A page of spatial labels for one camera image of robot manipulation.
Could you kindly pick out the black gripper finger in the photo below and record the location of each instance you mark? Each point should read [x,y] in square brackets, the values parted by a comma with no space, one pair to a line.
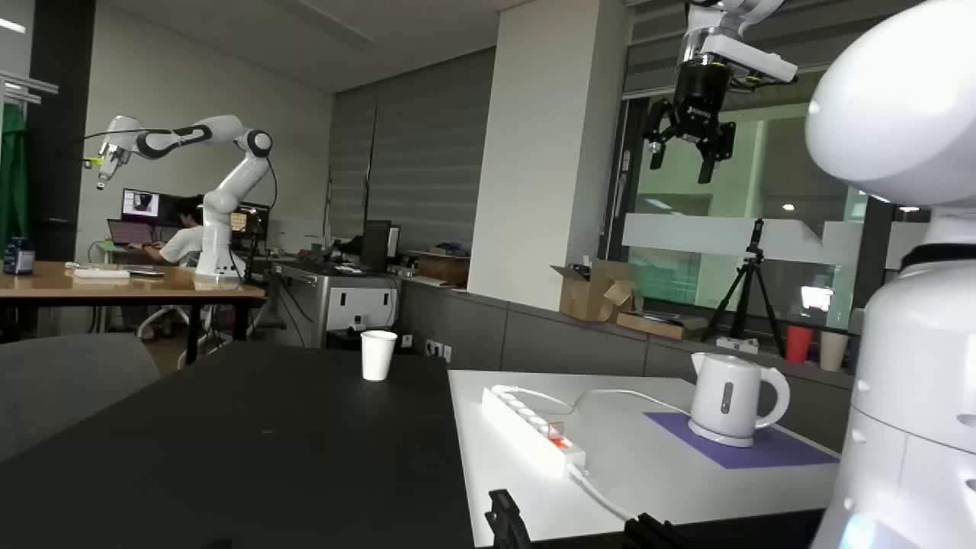
[716,154]
[656,137]

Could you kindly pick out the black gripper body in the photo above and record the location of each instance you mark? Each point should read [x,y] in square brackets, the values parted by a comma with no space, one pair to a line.
[699,94]

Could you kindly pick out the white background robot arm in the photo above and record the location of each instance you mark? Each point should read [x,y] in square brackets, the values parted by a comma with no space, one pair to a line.
[216,203]

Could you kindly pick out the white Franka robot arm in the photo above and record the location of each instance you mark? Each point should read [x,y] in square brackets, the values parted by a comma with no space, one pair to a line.
[904,307]

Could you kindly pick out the open cardboard box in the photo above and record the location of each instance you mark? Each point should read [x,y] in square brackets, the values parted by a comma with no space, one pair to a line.
[597,295]

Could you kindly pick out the flat cardboard piece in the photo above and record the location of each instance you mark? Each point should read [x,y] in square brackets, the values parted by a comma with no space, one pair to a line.
[651,325]

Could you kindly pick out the red cup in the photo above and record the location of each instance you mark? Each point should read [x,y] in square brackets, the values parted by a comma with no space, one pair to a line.
[801,345]

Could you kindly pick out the beige cup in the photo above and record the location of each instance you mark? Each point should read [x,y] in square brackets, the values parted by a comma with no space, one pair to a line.
[833,352]

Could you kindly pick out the grey window blinds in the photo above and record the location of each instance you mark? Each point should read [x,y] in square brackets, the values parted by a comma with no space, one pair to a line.
[428,154]

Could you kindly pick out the white electric kettle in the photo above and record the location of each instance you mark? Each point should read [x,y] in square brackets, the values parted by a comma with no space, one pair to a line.
[730,398]

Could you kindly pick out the brown box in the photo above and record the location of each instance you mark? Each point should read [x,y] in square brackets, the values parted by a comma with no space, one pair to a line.
[441,270]

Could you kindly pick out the purple mat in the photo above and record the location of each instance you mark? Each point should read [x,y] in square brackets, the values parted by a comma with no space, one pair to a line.
[774,451]

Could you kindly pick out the grey metal cabinet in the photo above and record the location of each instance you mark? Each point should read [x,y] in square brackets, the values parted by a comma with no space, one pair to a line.
[345,300]

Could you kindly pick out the white paper cup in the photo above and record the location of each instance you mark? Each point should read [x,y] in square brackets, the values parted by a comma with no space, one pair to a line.
[379,355]

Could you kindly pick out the black table clamp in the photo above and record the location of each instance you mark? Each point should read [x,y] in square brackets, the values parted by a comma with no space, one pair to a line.
[508,520]
[651,531]

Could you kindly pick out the black table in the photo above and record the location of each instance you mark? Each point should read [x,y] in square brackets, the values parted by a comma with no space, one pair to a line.
[254,458]

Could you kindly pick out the lit desktop screen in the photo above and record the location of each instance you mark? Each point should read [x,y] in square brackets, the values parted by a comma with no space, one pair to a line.
[140,203]

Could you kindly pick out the wooden table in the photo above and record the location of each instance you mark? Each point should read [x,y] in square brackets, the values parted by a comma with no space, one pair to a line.
[124,291]

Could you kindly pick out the green cloth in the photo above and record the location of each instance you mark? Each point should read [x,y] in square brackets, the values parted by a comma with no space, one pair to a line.
[12,171]

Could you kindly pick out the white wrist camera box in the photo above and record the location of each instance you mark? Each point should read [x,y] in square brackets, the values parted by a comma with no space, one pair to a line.
[751,60]

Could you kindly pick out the black camera tripod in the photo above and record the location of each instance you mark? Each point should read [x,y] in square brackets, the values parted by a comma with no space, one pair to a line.
[751,295]

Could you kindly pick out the grey partition wall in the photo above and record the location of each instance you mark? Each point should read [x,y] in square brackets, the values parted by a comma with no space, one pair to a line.
[529,340]

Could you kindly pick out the white wall socket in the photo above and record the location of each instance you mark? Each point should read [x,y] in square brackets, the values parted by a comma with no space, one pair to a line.
[438,350]

